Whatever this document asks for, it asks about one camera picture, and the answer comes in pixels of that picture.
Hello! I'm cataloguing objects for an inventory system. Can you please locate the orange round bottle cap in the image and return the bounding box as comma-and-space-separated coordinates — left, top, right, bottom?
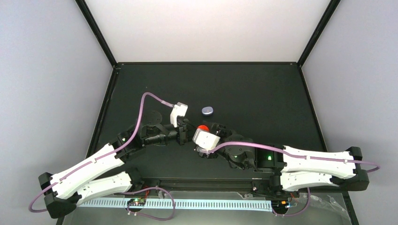
197, 125, 210, 132

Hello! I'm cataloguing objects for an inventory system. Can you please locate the lavender earbud charging case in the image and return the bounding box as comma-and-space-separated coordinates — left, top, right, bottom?
201, 106, 214, 116

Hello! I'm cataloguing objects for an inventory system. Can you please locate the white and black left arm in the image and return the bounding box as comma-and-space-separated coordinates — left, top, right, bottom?
38, 109, 196, 219

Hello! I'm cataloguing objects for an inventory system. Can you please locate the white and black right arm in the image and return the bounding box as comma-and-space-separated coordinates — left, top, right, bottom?
192, 123, 369, 196

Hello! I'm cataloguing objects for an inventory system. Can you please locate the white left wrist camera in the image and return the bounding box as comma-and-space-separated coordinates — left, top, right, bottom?
170, 102, 188, 128

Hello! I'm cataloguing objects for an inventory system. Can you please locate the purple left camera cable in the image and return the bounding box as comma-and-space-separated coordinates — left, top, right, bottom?
28, 92, 175, 214

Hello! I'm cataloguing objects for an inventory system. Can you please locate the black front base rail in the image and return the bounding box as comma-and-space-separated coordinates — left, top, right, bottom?
69, 175, 352, 199

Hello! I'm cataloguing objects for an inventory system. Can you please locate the light blue slotted cable duct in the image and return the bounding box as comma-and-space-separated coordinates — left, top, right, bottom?
80, 197, 272, 212

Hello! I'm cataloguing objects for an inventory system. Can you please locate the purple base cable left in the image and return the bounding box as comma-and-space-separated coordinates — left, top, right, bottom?
126, 187, 177, 223

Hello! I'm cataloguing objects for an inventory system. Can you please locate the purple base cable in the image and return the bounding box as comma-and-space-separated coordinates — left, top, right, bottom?
126, 187, 177, 223
272, 187, 312, 218

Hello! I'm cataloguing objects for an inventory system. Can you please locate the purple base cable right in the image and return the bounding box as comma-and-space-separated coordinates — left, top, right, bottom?
272, 187, 312, 218

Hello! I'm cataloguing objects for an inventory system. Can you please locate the black left rear frame post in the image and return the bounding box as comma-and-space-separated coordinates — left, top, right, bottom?
75, 0, 117, 68

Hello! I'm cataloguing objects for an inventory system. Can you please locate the black frame post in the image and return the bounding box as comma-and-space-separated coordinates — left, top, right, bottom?
297, 0, 341, 68
75, 0, 117, 68

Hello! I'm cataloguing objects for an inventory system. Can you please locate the black right rear frame post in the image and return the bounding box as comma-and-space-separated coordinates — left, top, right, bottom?
297, 0, 341, 68

